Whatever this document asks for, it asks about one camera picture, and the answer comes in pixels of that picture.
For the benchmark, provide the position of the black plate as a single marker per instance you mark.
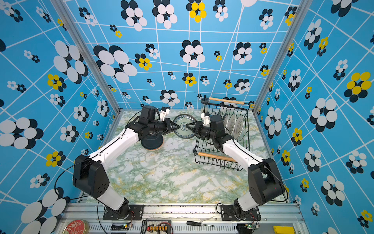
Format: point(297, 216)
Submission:
point(152, 142)

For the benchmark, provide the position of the wooden rack handle far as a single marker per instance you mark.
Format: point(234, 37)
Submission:
point(227, 100)

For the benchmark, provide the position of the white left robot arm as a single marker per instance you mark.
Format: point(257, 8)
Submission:
point(90, 172)

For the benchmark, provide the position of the black terminal board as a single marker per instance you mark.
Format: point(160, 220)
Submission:
point(156, 227)

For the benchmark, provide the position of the black wire dish rack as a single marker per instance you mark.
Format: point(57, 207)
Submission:
point(215, 146)

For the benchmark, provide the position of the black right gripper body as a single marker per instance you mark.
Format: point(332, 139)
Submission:
point(206, 132)

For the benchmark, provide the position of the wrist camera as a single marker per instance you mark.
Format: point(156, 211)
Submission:
point(205, 119)
point(163, 113)

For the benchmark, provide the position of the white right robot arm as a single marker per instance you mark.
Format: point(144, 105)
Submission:
point(264, 181)

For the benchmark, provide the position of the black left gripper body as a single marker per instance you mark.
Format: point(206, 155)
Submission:
point(162, 126)

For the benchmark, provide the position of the white plate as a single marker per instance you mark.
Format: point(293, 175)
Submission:
point(231, 124)
point(239, 126)
point(182, 120)
point(225, 120)

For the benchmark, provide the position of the glass jar with black lid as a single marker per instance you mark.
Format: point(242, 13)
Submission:
point(205, 104)

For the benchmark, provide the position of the black screwdriver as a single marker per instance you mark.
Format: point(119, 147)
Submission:
point(199, 224)

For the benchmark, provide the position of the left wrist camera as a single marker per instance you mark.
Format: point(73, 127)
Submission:
point(163, 113)

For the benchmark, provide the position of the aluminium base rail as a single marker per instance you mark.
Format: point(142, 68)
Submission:
point(269, 215)

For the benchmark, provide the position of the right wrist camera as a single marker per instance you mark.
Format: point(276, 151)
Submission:
point(205, 119)

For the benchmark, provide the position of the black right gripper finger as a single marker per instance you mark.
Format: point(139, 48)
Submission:
point(194, 125)
point(192, 132)

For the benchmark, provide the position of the yellow box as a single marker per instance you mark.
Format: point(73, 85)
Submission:
point(283, 230)

